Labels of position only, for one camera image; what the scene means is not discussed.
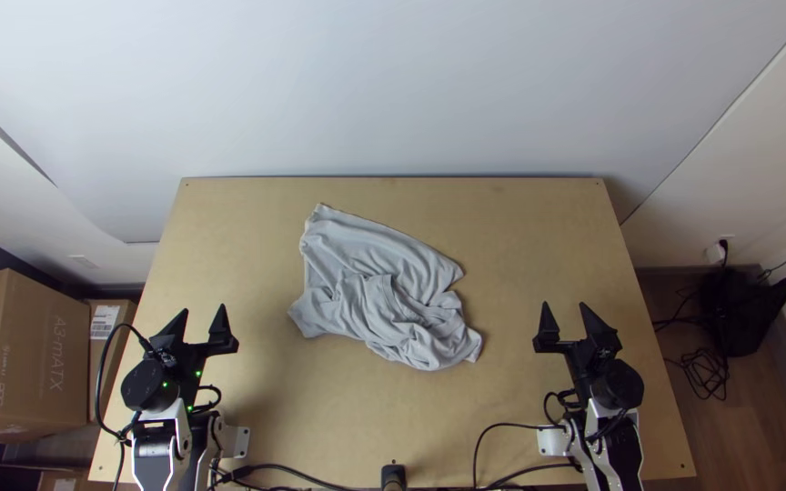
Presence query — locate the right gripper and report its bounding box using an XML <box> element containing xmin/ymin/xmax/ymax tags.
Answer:
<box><xmin>531</xmin><ymin>301</ymin><xmax>623</xmax><ymax>405</ymax></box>

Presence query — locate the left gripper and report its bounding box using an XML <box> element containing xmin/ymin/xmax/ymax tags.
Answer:
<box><xmin>149</xmin><ymin>303</ymin><xmax>240</xmax><ymax>410</ymax></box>

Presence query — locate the light grey t-shirt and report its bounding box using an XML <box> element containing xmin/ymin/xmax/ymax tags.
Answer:
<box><xmin>287</xmin><ymin>202</ymin><xmax>484</xmax><ymax>372</ymax></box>

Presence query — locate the small cardboard box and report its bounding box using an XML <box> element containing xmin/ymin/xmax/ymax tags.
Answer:
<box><xmin>86</xmin><ymin>299</ymin><xmax>139</xmax><ymax>424</ymax></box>

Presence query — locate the black bag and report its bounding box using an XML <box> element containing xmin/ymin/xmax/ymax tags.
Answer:
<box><xmin>698</xmin><ymin>267</ymin><xmax>786</xmax><ymax>358</ymax></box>

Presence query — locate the large cardboard box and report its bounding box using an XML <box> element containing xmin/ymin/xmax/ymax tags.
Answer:
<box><xmin>0</xmin><ymin>267</ymin><xmax>91</xmax><ymax>442</ymax></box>

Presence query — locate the white wall socket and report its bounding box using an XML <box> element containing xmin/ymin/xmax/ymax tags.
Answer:
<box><xmin>703</xmin><ymin>235</ymin><xmax>736</xmax><ymax>266</ymax></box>

